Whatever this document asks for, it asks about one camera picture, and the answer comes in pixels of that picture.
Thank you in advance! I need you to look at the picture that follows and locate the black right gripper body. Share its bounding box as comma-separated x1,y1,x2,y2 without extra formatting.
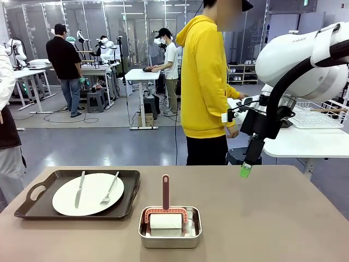
240,106,294,140

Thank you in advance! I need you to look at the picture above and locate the pink lint roller brown handle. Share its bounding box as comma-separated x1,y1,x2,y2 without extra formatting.
144,174,189,237

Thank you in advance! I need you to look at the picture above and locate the silver fork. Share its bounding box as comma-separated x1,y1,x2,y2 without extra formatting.
99,171,120,206

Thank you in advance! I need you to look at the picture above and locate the white round plate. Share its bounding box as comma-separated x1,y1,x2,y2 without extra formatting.
52,172,125,216

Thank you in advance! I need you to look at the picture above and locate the silver table knife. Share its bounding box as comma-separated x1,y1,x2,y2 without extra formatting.
74,171,86,210

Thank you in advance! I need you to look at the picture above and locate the person's left forearm yellow sleeve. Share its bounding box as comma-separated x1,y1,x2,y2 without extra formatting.
225,84,240,99

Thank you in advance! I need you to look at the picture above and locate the person's right forearm yellow sleeve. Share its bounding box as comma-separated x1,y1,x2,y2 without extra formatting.
215,92,237,129

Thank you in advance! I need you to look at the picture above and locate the dark grey stool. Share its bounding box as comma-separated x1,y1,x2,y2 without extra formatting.
225,147,262,166

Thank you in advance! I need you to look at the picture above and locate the white side table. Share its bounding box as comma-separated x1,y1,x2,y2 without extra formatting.
263,127,349,181

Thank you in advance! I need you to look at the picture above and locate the wooden shoe rack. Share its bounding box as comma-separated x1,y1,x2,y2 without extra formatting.
227,59,259,85

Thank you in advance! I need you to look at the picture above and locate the person in yellow hoodie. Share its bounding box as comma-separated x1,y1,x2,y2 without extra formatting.
176,0,254,166

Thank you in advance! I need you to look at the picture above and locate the person in white t-shirt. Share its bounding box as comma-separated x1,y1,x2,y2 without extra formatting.
151,27,179,115

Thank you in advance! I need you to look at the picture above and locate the cardboard box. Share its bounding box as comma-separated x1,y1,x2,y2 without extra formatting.
137,113,154,128

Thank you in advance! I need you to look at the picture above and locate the rectangular metal tin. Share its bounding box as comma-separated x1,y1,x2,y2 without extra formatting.
138,206,203,249

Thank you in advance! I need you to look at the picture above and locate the white standing desk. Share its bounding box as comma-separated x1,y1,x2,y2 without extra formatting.
124,68,161,130

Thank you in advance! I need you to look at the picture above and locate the grey plastic step stool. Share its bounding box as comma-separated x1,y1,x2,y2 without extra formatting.
86,88,110,114

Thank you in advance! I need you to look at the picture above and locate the white table with shelf rack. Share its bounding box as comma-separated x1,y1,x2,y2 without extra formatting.
50,67,115,110

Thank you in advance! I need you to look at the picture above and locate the man in black shirt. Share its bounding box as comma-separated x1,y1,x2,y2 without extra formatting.
45,23,83,118

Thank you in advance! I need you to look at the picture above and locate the flat white box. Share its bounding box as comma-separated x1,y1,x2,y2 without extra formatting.
28,59,51,68

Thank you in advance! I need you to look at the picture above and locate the white long-legged work table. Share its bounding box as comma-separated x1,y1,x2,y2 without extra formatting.
9,69,55,115

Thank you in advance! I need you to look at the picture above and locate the person in white jacket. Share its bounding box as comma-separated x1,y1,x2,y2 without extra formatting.
0,45,27,211

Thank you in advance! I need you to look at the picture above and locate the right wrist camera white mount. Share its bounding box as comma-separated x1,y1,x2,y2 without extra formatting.
221,108,246,123

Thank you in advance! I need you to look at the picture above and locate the white wire dish rack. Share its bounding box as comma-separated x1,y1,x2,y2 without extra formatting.
288,100,346,129

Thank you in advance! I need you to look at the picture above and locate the black corrugated cable hose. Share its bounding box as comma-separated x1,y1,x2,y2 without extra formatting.
266,40,349,121

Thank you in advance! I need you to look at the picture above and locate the black camera tripod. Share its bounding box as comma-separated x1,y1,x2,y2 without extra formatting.
116,35,129,85

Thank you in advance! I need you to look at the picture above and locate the black wire shelf rack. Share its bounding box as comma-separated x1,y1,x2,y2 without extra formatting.
75,49,100,69

